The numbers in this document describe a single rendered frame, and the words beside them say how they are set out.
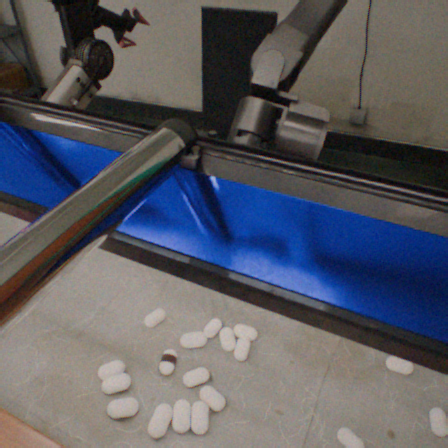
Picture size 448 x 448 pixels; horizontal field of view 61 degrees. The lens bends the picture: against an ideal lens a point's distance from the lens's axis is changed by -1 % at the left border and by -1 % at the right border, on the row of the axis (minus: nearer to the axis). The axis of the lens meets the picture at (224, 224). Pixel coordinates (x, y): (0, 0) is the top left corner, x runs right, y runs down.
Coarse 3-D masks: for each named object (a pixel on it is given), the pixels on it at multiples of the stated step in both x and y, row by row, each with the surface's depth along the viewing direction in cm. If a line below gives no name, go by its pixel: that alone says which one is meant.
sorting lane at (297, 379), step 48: (0, 240) 69; (96, 288) 61; (144, 288) 61; (192, 288) 61; (48, 336) 54; (96, 336) 54; (144, 336) 54; (288, 336) 54; (336, 336) 54; (0, 384) 49; (48, 384) 49; (96, 384) 49; (144, 384) 49; (240, 384) 49; (288, 384) 49; (336, 384) 49; (384, 384) 49; (432, 384) 49; (48, 432) 44; (96, 432) 44; (144, 432) 44; (192, 432) 44; (240, 432) 44; (288, 432) 44; (336, 432) 44; (384, 432) 44; (432, 432) 44
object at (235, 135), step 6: (234, 132) 52; (240, 132) 52; (228, 138) 53; (234, 138) 51; (240, 138) 51; (252, 138) 51; (258, 138) 51; (246, 144) 51; (252, 144) 51; (258, 144) 51; (264, 144) 52
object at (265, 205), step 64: (0, 128) 25; (64, 128) 23; (128, 128) 22; (0, 192) 26; (64, 192) 24; (192, 192) 21; (256, 192) 19; (320, 192) 18; (384, 192) 17; (128, 256) 23; (192, 256) 21; (256, 256) 20; (320, 256) 19; (384, 256) 17; (320, 320) 19; (384, 320) 18
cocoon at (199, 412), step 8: (192, 408) 45; (200, 408) 44; (208, 408) 45; (192, 416) 44; (200, 416) 44; (208, 416) 44; (192, 424) 43; (200, 424) 43; (208, 424) 44; (200, 432) 43
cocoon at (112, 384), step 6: (108, 378) 47; (114, 378) 47; (120, 378) 47; (126, 378) 47; (102, 384) 47; (108, 384) 47; (114, 384) 47; (120, 384) 47; (126, 384) 47; (102, 390) 47; (108, 390) 47; (114, 390) 47; (120, 390) 47
